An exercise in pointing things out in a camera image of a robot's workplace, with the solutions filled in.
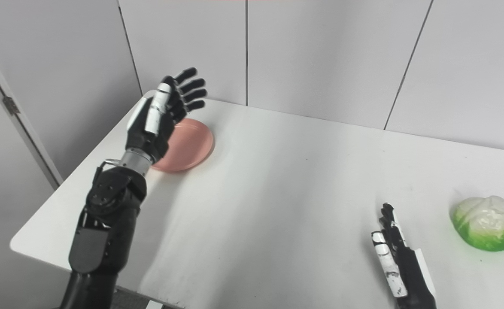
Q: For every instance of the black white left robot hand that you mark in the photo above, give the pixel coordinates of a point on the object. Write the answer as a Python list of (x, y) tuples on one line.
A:
[(149, 137)]

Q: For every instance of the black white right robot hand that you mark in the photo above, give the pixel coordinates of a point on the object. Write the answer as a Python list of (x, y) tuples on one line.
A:
[(413, 279)]

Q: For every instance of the pink round plate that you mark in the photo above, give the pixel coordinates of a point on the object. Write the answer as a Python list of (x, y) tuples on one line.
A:
[(189, 146)]

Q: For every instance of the green white toy cabbage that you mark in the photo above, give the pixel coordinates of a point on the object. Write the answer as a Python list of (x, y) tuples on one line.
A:
[(486, 223)]

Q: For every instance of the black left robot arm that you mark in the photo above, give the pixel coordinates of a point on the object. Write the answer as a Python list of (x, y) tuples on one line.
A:
[(106, 223)]

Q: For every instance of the metal door hinge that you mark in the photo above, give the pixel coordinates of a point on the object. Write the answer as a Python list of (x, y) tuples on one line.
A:
[(10, 105)]

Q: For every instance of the white table leg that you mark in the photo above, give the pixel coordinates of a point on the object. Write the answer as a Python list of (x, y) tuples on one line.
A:
[(153, 305)]

